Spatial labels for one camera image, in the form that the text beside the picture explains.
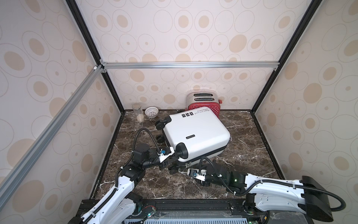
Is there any red polka-dot toaster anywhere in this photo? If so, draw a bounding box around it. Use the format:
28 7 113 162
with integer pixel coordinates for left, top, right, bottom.
186 92 222 118

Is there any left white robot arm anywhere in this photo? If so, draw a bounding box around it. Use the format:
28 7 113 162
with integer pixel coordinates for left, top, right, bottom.
69 128 188 224

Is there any silver aluminium rail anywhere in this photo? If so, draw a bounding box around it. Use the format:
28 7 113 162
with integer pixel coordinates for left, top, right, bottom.
1 65 103 210
103 61 280 70

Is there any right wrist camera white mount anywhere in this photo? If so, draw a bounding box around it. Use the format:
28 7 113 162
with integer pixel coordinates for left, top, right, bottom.
187 169 207 182

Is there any white perforated bowl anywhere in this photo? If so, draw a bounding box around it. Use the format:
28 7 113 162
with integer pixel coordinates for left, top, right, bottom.
145 106 159 118

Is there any black corner frame post left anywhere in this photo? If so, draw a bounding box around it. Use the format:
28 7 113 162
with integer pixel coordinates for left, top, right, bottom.
65 0 125 114

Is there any black corner frame post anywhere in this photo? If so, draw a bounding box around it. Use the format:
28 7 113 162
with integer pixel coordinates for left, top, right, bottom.
251 0 323 114
65 0 125 114

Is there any black corner frame post right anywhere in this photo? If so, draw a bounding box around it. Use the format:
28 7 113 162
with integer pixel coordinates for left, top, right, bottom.
251 0 323 114

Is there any clear glass jar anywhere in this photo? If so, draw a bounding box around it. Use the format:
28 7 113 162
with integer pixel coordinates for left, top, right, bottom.
132 103 145 122

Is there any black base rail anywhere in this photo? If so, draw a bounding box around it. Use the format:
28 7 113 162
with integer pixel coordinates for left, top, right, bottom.
117 199 313 224

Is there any silver aluminium rail left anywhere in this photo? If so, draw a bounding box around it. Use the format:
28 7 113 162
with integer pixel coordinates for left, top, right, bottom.
1 65 103 210

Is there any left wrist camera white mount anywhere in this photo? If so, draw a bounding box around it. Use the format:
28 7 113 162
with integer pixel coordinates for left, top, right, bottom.
158 147 175 163

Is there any white hard-shell suitcase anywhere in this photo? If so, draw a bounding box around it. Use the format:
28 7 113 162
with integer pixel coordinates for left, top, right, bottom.
155 106 230 174

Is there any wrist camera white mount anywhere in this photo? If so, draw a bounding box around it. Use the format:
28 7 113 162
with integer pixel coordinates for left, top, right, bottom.
187 169 207 182
158 147 175 163

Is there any silver aluminium rail back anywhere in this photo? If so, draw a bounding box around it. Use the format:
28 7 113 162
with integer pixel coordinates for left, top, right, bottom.
103 61 280 70

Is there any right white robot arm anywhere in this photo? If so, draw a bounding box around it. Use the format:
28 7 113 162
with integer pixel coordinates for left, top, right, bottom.
187 157 346 222

